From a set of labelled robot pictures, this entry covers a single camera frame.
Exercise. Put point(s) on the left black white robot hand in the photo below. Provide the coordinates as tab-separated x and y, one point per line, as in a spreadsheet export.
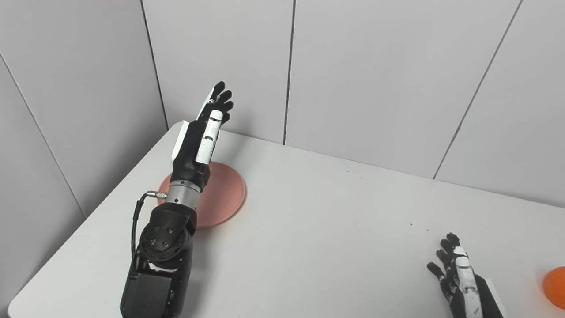
190	152

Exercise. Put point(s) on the pink round plate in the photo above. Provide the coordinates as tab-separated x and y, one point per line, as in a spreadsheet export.
223	194

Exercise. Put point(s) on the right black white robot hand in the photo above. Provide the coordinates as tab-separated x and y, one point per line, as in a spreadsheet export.
463	291

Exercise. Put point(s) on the orange fruit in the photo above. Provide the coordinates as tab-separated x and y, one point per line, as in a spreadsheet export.
556	287

